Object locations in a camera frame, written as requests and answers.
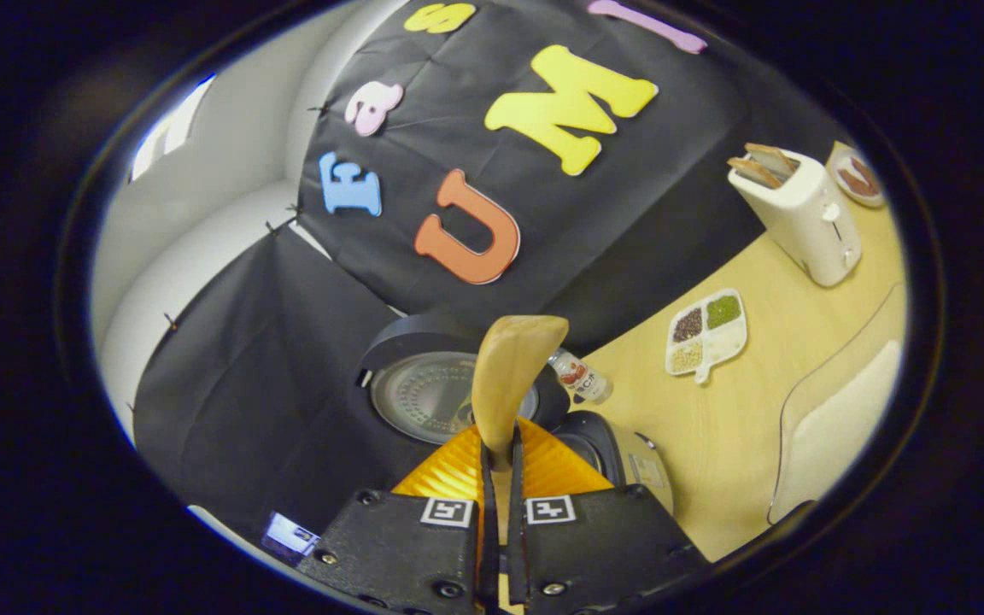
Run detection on white toaster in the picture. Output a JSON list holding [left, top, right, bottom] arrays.
[[727, 143, 863, 287]]

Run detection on wooden spoon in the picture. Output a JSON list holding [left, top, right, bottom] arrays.
[[471, 315, 570, 471]]

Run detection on white round plate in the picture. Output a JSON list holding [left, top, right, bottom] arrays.
[[828, 148, 886, 208]]

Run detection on black backdrop cloth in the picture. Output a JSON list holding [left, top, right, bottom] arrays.
[[132, 0, 852, 548]]

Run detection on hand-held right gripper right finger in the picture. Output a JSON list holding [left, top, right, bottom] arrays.
[[505, 419, 711, 615]]

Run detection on toast slice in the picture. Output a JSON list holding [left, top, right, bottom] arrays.
[[727, 157, 783, 190], [744, 143, 800, 178]]

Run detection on ceiling light panel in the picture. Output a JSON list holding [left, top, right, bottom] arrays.
[[132, 75, 215, 182]]

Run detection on computer monitor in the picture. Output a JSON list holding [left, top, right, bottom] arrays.
[[261, 512, 320, 556]]

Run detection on black and silver rice cooker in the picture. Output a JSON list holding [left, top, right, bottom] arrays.
[[355, 312, 677, 518]]

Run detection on white divided grain dish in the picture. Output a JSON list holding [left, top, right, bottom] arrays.
[[665, 288, 749, 385]]

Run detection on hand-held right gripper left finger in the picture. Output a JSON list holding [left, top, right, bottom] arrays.
[[296, 423, 493, 615]]

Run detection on small clear plastic bottle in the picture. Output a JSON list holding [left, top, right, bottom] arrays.
[[548, 348, 614, 405]]

